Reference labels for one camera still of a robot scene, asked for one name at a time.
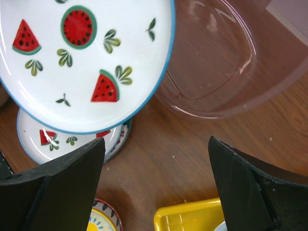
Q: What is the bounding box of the green plate white rim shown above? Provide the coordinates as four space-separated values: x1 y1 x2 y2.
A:
214 221 227 231

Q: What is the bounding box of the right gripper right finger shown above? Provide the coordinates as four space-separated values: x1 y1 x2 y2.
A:
208 136 308 231

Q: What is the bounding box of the yellow flower patterned bowl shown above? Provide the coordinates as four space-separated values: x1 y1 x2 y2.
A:
87 199 123 231

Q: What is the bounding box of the pink translucent plastic bin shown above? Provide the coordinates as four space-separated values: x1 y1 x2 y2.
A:
156 0 308 119

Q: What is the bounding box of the yellow plastic tray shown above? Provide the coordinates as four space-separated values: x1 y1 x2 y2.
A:
154 198 225 231

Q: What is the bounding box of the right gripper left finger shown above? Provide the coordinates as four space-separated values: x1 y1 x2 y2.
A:
0 138 105 231

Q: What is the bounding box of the watermelon plate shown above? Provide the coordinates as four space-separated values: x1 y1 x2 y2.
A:
0 0 176 134
17 109 130 164

